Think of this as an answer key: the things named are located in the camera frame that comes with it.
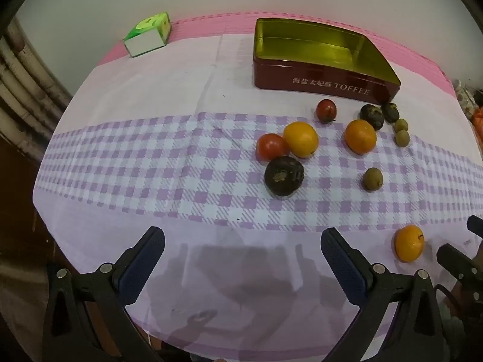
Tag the pink and lilac checked tablecloth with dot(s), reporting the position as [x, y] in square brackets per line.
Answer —
[151, 158]

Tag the small orange with stem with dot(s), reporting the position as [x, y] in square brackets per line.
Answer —
[409, 243]

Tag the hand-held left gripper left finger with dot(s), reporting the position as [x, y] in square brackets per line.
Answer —
[141, 264]

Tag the beige ribbed pipes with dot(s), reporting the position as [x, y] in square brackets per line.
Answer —
[26, 90]

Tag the brown longan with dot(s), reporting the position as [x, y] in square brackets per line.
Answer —
[372, 179]
[401, 125]
[402, 138]

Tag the small red tomato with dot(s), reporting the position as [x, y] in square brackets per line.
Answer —
[326, 110]

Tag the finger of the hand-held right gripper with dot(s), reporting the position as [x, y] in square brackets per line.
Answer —
[476, 227]
[458, 266]

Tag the oval orange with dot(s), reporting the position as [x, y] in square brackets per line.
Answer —
[300, 139]

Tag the round orange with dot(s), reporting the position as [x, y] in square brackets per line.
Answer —
[360, 136]

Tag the large dark purple mangosteen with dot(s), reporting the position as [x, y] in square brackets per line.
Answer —
[283, 176]

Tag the green tissue box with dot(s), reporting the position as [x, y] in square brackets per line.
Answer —
[145, 41]

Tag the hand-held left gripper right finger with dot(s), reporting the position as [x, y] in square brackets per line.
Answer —
[345, 267]

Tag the colourful bags at edge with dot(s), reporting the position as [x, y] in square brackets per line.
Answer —
[465, 98]

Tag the dark red rectangular tin box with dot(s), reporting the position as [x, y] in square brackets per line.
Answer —
[302, 79]

